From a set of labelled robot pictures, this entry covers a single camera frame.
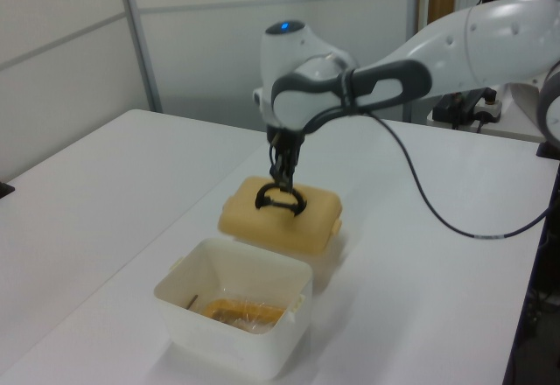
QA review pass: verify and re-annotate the black mounting plate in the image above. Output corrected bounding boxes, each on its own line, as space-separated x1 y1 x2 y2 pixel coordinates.
535 141 560 159

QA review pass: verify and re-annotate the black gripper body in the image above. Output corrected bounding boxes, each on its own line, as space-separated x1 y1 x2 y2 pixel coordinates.
266 125 305 152

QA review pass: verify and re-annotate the tan lid with black handle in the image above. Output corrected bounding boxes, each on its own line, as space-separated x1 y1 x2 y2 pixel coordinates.
217 175 344 261

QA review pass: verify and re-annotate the black electronics box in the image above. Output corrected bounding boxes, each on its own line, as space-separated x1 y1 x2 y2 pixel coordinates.
431 89 479 130

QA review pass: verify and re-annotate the clear bag of yellow parts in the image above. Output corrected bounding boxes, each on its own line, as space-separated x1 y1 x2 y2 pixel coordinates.
185 292 289 336

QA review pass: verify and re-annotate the white plastic tool case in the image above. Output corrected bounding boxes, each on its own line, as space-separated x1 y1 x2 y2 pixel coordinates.
152 237 314 382

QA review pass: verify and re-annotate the grey partition post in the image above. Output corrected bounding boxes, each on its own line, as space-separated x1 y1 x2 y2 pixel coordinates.
406 0 422 41

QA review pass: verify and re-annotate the brown cardboard box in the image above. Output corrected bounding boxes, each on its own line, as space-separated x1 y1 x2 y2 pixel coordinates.
425 0 457 28

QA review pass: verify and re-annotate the white button box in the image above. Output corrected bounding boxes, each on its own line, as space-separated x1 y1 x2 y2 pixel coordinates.
473 94 503 124

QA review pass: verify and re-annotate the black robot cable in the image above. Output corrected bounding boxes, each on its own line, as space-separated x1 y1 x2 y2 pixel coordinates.
341 67 553 242

